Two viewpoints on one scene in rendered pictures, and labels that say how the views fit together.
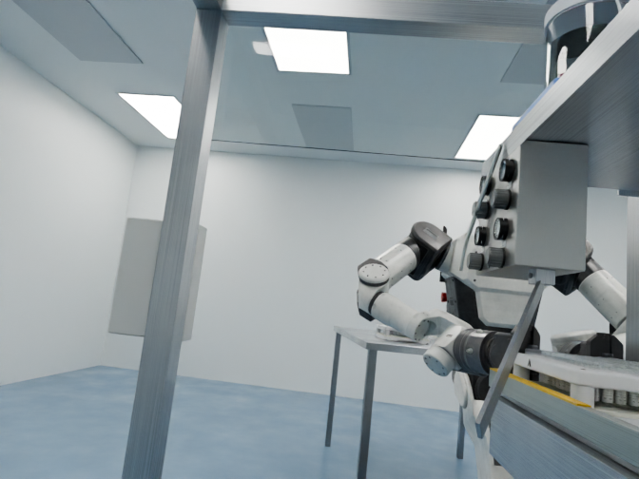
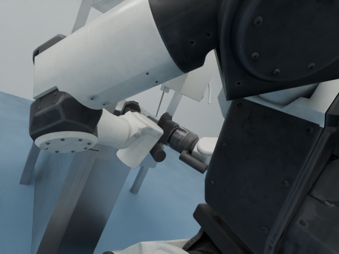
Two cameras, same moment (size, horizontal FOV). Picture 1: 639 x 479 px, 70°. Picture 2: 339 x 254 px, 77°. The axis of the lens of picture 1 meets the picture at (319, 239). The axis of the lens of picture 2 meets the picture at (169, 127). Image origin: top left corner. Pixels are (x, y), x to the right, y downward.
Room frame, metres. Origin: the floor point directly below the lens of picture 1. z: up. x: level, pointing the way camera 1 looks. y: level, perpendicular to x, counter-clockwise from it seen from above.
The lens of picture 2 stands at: (1.49, -0.90, 1.13)
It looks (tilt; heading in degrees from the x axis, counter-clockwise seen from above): 10 degrees down; 140
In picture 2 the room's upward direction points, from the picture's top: 25 degrees clockwise
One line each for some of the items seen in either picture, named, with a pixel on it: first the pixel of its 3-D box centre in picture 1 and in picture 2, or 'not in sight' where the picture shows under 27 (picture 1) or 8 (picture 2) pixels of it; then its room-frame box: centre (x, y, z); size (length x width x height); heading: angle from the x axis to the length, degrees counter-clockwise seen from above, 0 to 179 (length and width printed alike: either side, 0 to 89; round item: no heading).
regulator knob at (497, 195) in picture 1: (500, 196); not in sight; (0.73, -0.29, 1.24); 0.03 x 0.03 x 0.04; 85
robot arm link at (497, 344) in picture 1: (502, 354); (172, 134); (0.91, -0.38, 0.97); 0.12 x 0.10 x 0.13; 27
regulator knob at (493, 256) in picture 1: (494, 254); not in sight; (0.75, -0.29, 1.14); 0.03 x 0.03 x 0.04; 85
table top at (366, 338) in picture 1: (431, 343); not in sight; (2.97, -0.78, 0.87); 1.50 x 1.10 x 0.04; 3
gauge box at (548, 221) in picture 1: (525, 218); (185, 67); (0.79, -0.36, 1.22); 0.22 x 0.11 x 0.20; 175
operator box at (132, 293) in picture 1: (159, 278); not in sight; (1.05, 0.35, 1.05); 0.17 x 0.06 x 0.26; 85
